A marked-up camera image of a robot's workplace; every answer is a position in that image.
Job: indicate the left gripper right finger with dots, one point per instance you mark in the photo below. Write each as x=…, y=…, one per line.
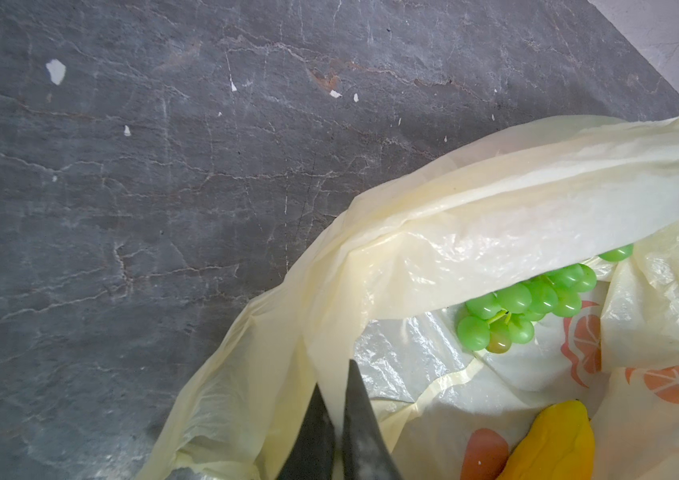
x=365, y=455

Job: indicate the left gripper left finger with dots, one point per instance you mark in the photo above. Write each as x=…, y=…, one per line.
x=312, y=455

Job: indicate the green grape bunch fake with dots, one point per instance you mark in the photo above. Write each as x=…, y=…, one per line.
x=496, y=321

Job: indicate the orange fake fruit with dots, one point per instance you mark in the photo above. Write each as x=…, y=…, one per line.
x=559, y=445

